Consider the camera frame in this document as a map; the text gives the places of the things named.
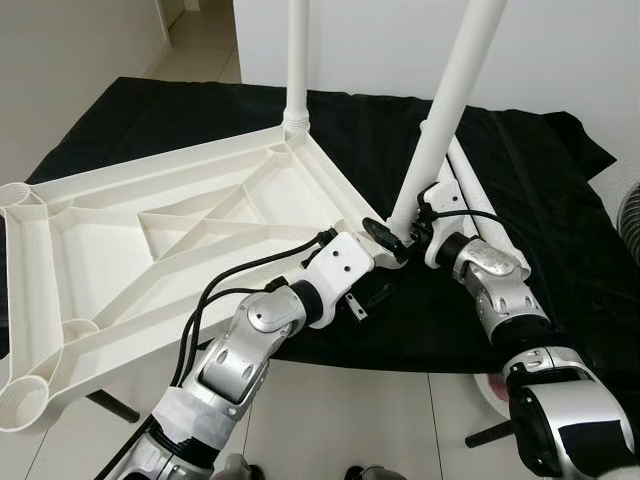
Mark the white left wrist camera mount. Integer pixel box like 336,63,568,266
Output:
300,232,376,301

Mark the black tablecloth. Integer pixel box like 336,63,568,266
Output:
0,78,621,376

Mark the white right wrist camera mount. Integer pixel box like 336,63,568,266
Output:
422,180,473,269

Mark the grey robot foot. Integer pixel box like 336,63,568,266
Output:
215,455,251,480
345,463,401,480

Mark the grey right robot foot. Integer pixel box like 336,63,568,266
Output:
345,463,401,480

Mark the white round fan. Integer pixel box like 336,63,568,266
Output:
616,185,640,266

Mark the white plastic table top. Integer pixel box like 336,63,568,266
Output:
0,122,411,433

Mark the grey left robot foot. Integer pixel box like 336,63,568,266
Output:
215,455,251,480

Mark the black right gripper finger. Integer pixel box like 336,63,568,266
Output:
362,218,411,263

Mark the pink cloth bundle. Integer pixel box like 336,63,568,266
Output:
487,375,511,406

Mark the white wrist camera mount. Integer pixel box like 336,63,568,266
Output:
422,180,473,269
300,232,376,301

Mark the black metal table leg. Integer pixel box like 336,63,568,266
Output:
85,390,141,423
465,420,516,448

